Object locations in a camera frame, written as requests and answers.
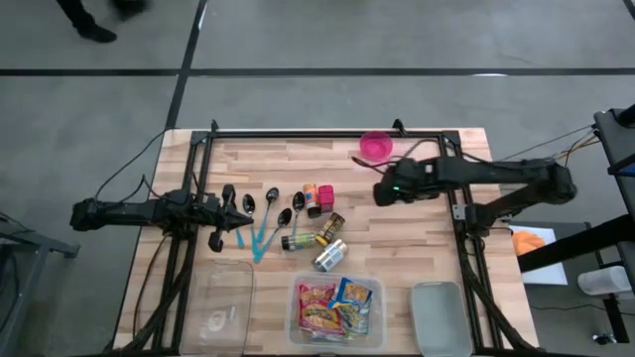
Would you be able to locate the black aluminium rig frame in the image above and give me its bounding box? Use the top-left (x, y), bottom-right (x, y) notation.
top-left (106, 118), bottom-right (540, 357)

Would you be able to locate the white cylinder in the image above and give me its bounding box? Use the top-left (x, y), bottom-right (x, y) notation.
top-left (576, 265), bottom-right (633, 298)

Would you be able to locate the black desk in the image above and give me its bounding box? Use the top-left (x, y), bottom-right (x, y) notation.
top-left (592, 103), bottom-right (635, 294)

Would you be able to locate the clear plastic bin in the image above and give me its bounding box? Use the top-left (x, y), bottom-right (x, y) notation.
top-left (181, 260), bottom-right (257, 356)
top-left (286, 271), bottom-right (387, 349)

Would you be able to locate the pink plastic bowl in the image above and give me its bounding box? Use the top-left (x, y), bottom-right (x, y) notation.
top-left (358, 130), bottom-right (394, 163)

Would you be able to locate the orange turmeric spice jar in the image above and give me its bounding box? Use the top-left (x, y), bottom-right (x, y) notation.
top-left (303, 182), bottom-right (322, 220)

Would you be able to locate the black cable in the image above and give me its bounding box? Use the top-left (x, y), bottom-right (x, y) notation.
top-left (500, 126), bottom-right (595, 163)
top-left (93, 127), bottom-right (175, 202)

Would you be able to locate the red ramen noodle packet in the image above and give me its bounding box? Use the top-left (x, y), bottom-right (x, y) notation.
top-left (299, 282), bottom-right (337, 306)
top-left (299, 300), bottom-right (344, 334)

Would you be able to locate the blue ramen noodle packet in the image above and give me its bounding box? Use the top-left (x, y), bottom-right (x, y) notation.
top-left (330, 299), bottom-right (372, 336)
top-left (335, 276), bottom-right (374, 307)

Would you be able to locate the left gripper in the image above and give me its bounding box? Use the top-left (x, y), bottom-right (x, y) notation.
top-left (199, 182), bottom-right (255, 254)

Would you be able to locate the dark spice jar yellow lid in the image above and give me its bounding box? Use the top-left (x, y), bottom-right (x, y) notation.
top-left (315, 211), bottom-right (347, 248)

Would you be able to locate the black metal beam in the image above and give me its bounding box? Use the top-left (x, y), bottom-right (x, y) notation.
top-left (517, 212), bottom-right (635, 275)

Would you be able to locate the grey metal table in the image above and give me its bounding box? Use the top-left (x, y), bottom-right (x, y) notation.
top-left (0, 215), bottom-right (80, 357)

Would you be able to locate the green herb spice jar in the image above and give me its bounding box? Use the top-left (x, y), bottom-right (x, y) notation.
top-left (280, 231), bottom-right (318, 252)

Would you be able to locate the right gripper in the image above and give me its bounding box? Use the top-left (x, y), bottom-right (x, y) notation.
top-left (372, 158), bottom-right (447, 207)

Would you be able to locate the orange round object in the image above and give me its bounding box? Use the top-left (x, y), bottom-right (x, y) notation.
top-left (511, 230), bottom-right (547, 258)

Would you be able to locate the white paper sheet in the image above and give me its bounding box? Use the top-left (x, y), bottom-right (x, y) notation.
top-left (508, 224), bottom-right (570, 288)

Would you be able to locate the silver tin can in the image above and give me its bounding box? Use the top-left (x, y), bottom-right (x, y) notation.
top-left (311, 238), bottom-right (349, 274)

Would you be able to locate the grey plastic bin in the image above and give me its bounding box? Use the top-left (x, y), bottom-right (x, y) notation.
top-left (409, 280), bottom-right (475, 357)

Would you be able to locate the person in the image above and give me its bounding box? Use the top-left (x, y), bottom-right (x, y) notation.
top-left (55, 0), bottom-right (150, 44)

